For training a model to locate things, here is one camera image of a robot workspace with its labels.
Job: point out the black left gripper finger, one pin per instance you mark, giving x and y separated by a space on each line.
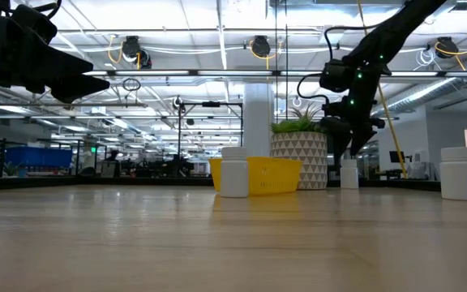
75 87
35 57

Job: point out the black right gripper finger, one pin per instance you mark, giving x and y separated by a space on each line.
361 138
339 138

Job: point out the white pill bottle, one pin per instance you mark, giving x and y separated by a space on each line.
349 175
234 174
459 176

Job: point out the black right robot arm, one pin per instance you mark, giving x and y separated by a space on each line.
387 40

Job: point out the yellow plastic basket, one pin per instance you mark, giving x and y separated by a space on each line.
274 176

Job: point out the small black monitor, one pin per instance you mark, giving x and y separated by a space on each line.
396 156

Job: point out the green artificial plant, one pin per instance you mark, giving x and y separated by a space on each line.
294 125

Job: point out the white triangle-patterned planter pot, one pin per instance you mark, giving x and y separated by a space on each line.
298 162

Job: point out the blue storage bin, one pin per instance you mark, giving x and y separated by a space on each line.
39 157

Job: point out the white building column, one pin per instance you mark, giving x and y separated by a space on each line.
258 121

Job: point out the person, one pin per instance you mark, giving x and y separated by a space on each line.
112 164

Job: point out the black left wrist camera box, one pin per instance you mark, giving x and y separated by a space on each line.
35 24

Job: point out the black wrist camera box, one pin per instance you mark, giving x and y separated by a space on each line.
335 75
35 24

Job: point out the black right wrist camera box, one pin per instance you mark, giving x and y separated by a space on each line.
335 75

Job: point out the silver ventilation duct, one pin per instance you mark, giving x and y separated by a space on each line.
428 95

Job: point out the black table edge rail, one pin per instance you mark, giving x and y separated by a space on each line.
95 182

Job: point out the black metal frame stand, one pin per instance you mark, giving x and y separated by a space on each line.
179 134

